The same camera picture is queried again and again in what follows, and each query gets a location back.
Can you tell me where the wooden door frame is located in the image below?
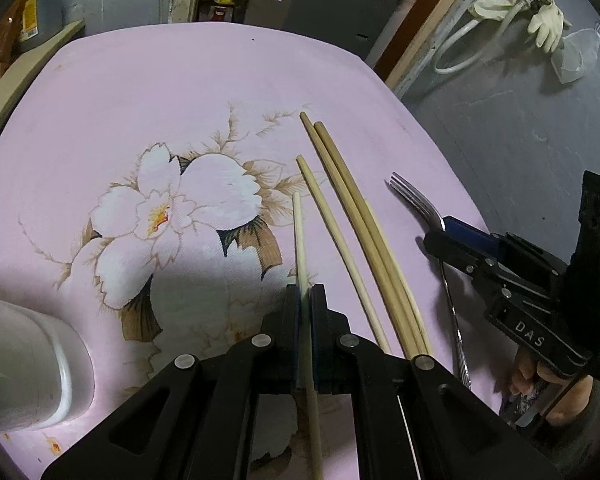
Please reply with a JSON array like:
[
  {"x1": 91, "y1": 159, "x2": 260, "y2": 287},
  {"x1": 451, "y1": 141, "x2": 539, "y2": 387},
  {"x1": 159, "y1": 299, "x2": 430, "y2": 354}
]
[{"x1": 172, "y1": 0, "x2": 492, "y2": 99}]

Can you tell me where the grey cabinet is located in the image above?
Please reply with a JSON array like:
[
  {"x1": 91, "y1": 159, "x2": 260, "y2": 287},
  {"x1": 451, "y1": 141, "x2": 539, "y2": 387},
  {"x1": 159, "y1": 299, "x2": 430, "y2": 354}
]
[{"x1": 200, "y1": 0, "x2": 399, "y2": 57}]

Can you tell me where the person's right hand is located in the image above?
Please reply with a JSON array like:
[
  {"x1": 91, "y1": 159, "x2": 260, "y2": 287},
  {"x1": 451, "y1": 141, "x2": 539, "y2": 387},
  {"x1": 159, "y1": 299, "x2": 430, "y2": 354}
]
[{"x1": 509, "y1": 350, "x2": 596, "y2": 427}]

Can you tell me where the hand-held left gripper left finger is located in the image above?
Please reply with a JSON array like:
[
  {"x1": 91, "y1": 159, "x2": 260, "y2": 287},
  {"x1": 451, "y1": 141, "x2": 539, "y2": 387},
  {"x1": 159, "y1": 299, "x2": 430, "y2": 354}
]
[{"x1": 40, "y1": 284, "x2": 302, "y2": 480}]

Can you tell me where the white plastic utensil basket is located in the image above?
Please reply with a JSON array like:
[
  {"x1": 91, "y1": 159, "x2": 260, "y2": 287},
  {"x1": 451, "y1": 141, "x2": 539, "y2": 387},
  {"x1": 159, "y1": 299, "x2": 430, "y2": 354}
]
[{"x1": 0, "y1": 294, "x2": 95, "y2": 432}]

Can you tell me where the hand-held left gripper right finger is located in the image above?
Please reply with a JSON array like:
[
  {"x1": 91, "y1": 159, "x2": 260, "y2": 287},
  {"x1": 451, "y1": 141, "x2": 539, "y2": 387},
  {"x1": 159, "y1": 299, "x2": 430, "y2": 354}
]
[{"x1": 310, "y1": 284, "x2": 562, "y2": 480}]

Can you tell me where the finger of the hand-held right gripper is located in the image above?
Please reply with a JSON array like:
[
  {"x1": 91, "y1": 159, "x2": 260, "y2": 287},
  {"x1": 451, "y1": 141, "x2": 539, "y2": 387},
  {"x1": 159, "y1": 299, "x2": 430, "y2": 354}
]
[
  {"x1": 442, "y1": 216, "x2": 507, "y2": 259},
  {"x1": 423, "y1": 231, "x2": 501, "y2": 289}
]

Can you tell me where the white hose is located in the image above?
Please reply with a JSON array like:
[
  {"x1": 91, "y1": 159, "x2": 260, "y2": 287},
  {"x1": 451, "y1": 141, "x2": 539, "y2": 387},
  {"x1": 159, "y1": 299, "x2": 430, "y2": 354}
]
[{"x1": 432, "y1": 0, "x2": 537, "y2": 76}]

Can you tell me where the clear plastic bag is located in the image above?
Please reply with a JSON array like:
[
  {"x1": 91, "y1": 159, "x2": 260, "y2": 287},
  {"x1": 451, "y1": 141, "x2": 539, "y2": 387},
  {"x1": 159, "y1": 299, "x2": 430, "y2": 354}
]
[{"x1": 551, "y1": 27, "x2": 600, "y2": 84}]

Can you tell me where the metal fork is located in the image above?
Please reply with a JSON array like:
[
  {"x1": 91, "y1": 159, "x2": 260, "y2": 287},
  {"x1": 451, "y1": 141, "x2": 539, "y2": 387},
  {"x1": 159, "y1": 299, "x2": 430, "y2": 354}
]
[{"x1": 389, "y1": 172, "x2": 474, "y2": 389}]

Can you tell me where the pink floral tablecloth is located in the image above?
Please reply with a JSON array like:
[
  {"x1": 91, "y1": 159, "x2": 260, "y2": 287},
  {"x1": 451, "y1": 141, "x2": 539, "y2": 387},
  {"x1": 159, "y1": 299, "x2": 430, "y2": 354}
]
[{"x1": 0, "y1": 22, "x2": 512, "y2": 480}]

